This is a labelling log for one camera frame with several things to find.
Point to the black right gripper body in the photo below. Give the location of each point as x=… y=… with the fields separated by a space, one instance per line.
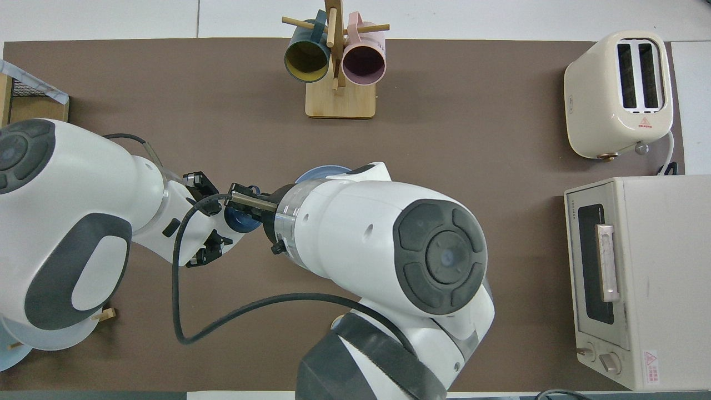
x=269 y=222

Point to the translucent squeeze bottle navy cap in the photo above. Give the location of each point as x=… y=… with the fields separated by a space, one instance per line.
x=241 y=219

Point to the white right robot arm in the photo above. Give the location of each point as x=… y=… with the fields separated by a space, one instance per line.
x=361 y=233

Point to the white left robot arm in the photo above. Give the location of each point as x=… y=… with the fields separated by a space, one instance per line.
x=66 y=194

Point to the periwinkle blue dinner plate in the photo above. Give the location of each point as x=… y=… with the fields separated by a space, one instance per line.
x=322 y=172

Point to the wooden plate rack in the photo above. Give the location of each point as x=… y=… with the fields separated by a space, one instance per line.
x=106 y=314

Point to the grey plate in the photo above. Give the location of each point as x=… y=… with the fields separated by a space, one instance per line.
x=55 y=341

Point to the pale blue plate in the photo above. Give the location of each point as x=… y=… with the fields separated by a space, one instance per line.
x=11 y=360

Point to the wooden mug tree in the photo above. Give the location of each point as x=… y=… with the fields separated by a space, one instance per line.
x=339 y=103

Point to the dark teal mug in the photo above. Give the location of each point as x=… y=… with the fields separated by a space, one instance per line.
x=306 y=58

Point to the pink mug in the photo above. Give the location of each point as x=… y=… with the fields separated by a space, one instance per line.
x=364 y=64

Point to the wooden two-tier shelf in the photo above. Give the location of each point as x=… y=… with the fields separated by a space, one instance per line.
x=39 y=111

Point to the white marbled shelf side panel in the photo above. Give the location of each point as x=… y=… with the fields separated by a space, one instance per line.
x=33 y=83

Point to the brown table mat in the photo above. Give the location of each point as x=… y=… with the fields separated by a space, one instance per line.
x=472 y=139

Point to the cream two-slot toaster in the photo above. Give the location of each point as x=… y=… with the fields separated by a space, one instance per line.
x=589 y=100

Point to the white toaster oven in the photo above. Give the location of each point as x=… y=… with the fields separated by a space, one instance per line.
x=666 y=278

